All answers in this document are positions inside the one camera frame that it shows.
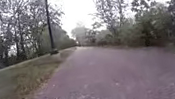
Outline grey asphalt path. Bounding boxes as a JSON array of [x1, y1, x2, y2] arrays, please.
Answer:
[[4, 31, 175, 99]]

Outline dark pole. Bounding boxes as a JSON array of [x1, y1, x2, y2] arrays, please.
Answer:
[[41, 0, 60, 56]]

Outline row of trees and bushes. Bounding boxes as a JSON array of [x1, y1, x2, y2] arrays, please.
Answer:
[[66, 0, 175, 66]]

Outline grass verge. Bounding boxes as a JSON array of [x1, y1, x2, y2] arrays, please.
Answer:
[[0, 46, 85, 99]]

